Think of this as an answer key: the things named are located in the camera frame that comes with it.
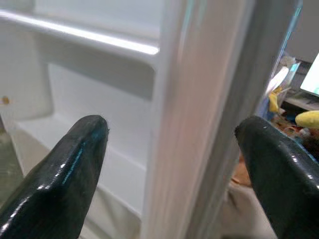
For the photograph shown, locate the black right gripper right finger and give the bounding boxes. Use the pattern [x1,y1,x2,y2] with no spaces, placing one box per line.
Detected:
[235,115,319,239]

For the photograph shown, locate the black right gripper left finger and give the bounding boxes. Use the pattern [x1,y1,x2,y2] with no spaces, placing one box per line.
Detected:
[0,114,109,239]

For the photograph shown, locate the yellow plush toy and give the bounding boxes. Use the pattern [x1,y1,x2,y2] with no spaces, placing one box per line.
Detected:
[295,110,319,129]

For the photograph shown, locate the yellow cloth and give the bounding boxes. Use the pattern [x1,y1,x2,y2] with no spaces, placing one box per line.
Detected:
[268,87,280,113]

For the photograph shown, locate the bright television screen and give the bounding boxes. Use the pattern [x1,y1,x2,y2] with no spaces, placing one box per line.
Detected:
[300,51,319,96]

